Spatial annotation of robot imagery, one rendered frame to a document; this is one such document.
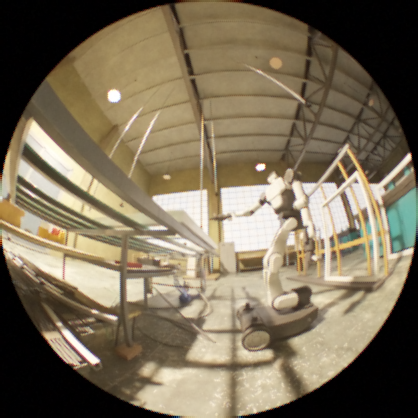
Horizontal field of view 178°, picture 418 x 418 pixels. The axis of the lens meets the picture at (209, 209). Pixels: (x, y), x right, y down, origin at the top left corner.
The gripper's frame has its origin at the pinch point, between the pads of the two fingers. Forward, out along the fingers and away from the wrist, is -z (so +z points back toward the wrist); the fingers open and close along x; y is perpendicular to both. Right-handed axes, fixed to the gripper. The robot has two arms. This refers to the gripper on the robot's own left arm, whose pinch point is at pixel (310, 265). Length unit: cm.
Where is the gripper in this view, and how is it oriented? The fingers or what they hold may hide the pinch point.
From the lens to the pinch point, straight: 105.8
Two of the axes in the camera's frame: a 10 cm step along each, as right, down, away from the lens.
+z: 1.3, -8.9, 4.4
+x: -9.5, -2.4, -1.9
